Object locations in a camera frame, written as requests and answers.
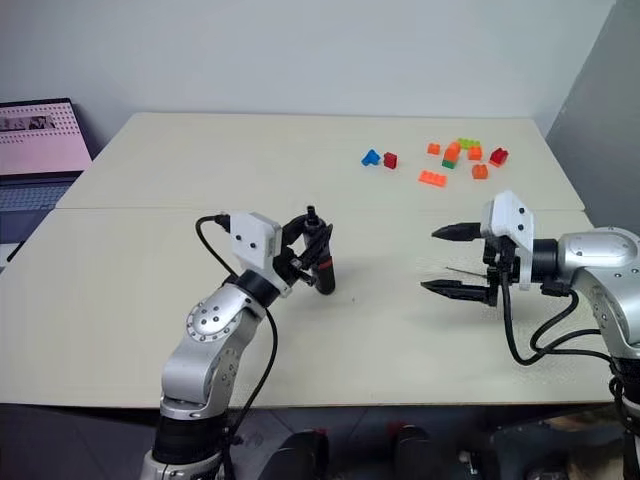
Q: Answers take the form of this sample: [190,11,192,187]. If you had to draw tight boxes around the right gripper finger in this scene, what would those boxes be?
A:
[419,278,494,303]
[431,222,484,245]

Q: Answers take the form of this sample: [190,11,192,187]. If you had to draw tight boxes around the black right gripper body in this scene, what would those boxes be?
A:
[482,235,522,308]

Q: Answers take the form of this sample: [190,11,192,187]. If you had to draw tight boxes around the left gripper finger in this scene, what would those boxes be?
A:
[280,214,311,247]
[292,224,334,274]

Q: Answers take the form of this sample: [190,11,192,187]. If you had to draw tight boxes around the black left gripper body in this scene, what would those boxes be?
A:
[272,239,316,290]

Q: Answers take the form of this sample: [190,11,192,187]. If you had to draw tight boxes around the black red electric screwdriver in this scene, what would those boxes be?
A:
[302,203,338,297]

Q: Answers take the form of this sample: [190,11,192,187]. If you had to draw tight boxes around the orange and green brick stack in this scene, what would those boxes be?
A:
[441,141,463,170]

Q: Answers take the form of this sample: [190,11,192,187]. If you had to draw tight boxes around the open laptop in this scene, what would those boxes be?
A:
[0,97,94,267]

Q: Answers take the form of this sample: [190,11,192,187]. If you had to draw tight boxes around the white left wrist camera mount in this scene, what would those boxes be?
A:
[228,211,294,300]

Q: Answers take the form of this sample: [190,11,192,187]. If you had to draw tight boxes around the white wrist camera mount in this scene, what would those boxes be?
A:
[479,189,537,293]
[228,211,294,300]

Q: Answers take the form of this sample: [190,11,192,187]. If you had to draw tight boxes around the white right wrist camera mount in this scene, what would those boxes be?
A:
[479,189,537,293]

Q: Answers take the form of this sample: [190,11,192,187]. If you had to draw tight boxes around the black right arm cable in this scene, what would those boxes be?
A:
[501,279,640,367]

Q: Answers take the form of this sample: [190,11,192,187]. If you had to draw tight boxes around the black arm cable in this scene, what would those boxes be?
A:
[194,213,279,480]
[501,279,640,367]

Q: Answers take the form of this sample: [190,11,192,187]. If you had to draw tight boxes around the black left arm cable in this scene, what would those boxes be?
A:
[194,213,279,480]

